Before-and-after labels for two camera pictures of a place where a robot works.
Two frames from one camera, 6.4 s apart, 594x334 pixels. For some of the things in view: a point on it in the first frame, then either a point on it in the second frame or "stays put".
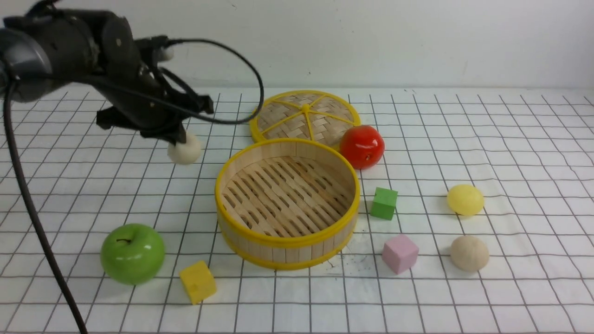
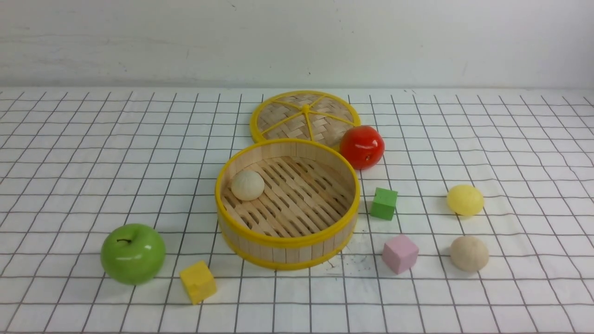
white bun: x=186 y=153 → x=248 y=185
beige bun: x=469 y=253 stays put
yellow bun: x=465 y=200 stays put
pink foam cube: x=400 y=253 stays put
